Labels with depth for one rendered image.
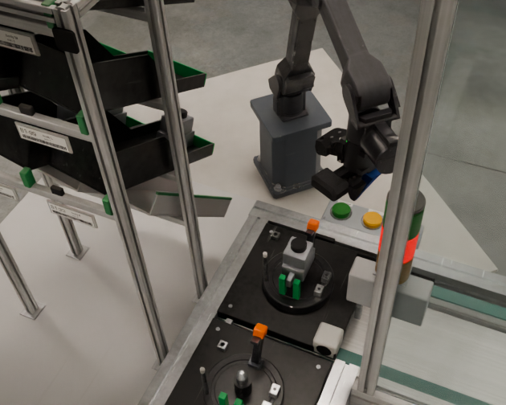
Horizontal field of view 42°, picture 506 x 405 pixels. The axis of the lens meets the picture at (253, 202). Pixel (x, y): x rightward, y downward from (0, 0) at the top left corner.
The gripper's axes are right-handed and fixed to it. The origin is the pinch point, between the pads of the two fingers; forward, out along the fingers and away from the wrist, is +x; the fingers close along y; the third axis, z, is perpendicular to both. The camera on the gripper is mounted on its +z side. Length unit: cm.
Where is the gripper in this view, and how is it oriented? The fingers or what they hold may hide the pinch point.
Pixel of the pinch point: (355, 186)
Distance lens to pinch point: 124.2
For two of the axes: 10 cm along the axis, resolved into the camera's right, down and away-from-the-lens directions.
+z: -6.5, -5.4, 5.3
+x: 0.1, 7.0, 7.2
